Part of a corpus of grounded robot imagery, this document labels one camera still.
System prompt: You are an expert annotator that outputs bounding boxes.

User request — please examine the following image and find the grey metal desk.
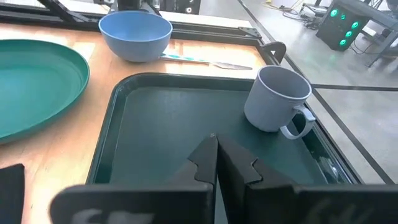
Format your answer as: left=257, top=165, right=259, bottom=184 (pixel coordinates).
left=334, top=0, right=398, bottom=68

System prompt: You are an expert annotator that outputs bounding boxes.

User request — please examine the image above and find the green plastic plate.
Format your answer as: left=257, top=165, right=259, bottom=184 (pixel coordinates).
left=0, top=39, right=91, bottom=146

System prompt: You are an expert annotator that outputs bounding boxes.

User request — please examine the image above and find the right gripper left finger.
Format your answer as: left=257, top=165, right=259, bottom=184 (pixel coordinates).
left=163, top=133, right=218, bottom=187

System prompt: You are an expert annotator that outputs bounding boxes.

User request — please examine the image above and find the blue plastic bowl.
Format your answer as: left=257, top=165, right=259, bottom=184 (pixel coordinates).
left=98, top=11, right=174, bottom=63

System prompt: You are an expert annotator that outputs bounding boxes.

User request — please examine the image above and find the black cloth napkin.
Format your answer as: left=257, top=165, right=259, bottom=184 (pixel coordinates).
left=0, top=163, right=25, bottom=224

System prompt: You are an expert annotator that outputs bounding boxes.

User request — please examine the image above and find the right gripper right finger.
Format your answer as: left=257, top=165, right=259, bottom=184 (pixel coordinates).
left=217, top=135, right=295, bottom=224

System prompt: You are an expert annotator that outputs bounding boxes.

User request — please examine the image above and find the black frame handle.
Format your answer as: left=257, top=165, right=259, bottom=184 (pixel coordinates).
left=260, top=41, right=287, bottom=65

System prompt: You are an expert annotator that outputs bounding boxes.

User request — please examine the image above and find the computer tower with green lights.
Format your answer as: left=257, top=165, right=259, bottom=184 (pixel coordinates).
left=315, top=0, right=371, bottom=52

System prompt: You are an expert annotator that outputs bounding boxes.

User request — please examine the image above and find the grey plastic mug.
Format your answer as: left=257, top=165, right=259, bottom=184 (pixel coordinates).
left=243, top=65, right=317, bottom=141

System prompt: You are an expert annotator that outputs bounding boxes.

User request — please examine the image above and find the black control box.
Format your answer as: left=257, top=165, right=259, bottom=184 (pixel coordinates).
left=160, top=0, right=201, bottom=16

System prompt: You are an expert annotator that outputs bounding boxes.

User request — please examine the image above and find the knife with teal handle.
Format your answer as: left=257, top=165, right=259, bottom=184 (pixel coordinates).
left=159, top=53, right=253, bottom=71

